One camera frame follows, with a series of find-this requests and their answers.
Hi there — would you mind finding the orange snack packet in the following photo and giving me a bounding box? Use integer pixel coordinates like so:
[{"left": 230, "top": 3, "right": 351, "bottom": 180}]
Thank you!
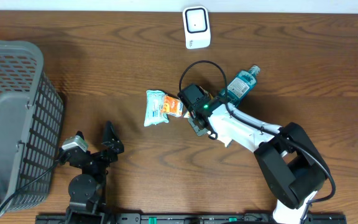
[{"left": 160, "top": 95, "right": 183, "bottom": 118}]

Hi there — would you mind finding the green wet wipes pack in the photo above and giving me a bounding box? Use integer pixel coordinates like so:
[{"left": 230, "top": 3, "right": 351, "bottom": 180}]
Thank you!
[{"left": 144, "top": 90, "right": 169, "bottom": 127}]

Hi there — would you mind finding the blue mouthwash bottle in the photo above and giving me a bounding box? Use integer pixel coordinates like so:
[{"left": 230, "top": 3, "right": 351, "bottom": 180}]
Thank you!
[{"left": 227, "top": 65, "right": 260, "bottom": 107}]

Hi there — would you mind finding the yellow snack bag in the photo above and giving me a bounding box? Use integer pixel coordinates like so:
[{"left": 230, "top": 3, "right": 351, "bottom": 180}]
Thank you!
[{"left": 183, "top": 89, "right": 213, "bottom": 118}]

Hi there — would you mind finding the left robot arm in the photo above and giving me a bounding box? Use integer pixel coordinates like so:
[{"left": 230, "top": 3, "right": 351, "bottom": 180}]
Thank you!
[{"left": 58, "top": 121, "right": 124, "bottom": 224}]

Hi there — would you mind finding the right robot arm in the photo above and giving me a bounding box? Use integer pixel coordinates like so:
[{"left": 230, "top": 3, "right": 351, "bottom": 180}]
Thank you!
[{"left": 178, "top": 84, "right": 333, "bottom": 223}]

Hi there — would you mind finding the white barcode scanner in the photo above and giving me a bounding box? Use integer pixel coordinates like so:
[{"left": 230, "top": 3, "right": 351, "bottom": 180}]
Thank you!
[{"left": 182, "top": 6, "right": 211, "bottom": 50}]

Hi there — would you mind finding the grey plastic basket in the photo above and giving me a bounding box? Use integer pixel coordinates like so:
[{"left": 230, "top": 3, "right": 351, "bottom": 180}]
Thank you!
[{"left": 0, "top": 40, "right": 64, "bottom": 215}]

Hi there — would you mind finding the black left camera cable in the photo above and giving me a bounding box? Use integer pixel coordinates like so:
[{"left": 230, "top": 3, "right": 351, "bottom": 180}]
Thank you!
[{"left": 0, "top": 158, "right": 62, "bottom": 224}]

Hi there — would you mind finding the black camera cable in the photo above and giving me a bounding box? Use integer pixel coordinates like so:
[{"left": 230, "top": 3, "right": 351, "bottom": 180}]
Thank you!
[
  {"left": 178, "top": 60, "right": 337, "bottom": 224},
  {"left": 0, "top": 158, "right": 62, "bottom": 224}
]

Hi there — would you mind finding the black right camera cable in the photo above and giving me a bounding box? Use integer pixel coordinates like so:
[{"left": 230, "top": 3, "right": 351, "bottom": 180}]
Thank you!
[{"left": 178, "top": 60, "right": 337, "bottom": 224}]

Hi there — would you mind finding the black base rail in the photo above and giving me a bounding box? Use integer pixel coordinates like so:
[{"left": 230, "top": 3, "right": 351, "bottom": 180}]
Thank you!
[{"left": 35, "top": 212, "right": 348, "bottom": 224}]

